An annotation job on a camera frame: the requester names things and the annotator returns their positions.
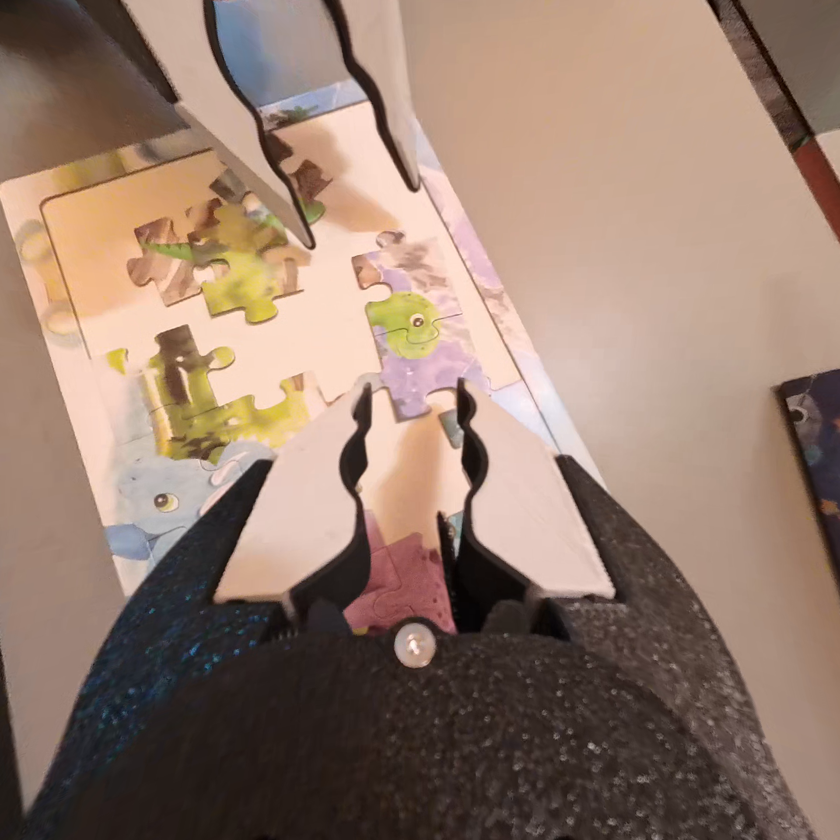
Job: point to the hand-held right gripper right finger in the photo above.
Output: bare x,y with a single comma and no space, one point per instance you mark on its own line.
538,525

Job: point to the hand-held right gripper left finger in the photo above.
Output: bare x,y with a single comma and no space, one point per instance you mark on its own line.
302,518

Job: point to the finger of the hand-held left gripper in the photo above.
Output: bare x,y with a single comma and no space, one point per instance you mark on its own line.
190,52
384,52

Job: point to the blue purple puzzle piece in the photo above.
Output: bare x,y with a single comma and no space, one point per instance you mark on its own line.
449,426

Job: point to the dinosaur puzzle tray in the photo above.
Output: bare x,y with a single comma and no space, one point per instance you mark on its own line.
328,315

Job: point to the green dinosaur head puzzle piece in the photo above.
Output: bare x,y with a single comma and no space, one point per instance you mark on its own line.
400,328

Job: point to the green and brown puzzle piece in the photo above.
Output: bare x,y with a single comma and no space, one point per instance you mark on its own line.
157,269

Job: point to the green grass puzzle piece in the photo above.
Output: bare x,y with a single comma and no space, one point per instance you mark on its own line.
249,282

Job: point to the grey desk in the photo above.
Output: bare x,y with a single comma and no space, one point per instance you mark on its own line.
623,262

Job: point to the colourful puzzle box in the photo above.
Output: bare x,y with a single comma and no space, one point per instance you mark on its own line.
814,459

